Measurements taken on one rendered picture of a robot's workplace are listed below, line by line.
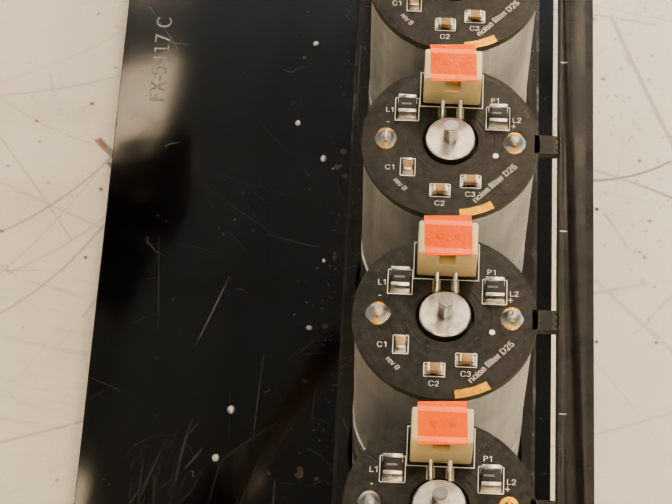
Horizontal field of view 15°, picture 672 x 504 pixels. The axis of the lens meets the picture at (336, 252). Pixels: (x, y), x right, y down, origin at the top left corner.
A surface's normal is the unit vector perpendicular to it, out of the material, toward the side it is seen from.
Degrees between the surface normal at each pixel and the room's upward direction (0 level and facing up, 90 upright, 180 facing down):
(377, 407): 90
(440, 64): 0
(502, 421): 90
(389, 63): 90
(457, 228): 0
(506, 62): 90
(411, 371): 0
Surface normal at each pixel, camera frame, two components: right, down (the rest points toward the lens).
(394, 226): -0.64, 0.66
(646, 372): 0.00, -0.50
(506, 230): 0.64, 0.66
